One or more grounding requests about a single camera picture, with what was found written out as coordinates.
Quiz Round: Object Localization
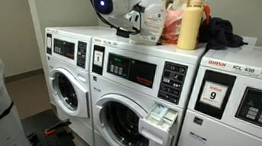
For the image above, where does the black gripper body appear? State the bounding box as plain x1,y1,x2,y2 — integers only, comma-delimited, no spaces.
131,2,147,16

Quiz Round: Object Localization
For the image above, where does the white laundry detergent bottle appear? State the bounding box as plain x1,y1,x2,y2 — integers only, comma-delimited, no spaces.
129,0,169,49

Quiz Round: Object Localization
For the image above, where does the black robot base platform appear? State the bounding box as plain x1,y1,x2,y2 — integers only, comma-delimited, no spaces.
17,104,99,146

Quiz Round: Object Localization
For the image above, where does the white front-load washing machine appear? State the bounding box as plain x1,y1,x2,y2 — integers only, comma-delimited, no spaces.
31,19,110,146

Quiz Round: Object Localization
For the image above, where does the white washing machine number eight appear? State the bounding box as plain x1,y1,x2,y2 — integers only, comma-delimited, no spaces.
78,27,208,146

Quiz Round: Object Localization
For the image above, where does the machine eight round door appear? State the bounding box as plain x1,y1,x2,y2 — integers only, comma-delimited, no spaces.
89,91,156,146

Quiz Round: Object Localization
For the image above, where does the white soap dispenser drawer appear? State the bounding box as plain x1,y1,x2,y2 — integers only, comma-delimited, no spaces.
136,100,180,146

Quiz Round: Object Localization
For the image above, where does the white washing machine number nine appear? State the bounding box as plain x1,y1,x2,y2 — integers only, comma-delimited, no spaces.
173,37,262,146

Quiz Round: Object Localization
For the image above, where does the yellow insulated water bottle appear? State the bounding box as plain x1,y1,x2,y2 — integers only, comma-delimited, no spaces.
175,0,205,53

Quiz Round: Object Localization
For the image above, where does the black clothing pile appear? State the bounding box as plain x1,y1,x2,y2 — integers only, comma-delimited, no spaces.
197,15,251,55

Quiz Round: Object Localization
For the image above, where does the white round washer door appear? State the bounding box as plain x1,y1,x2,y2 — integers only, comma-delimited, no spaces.
44,66,96,119

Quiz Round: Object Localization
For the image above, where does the orange-handled black clamp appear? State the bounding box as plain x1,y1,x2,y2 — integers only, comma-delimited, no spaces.
43,116,73,140

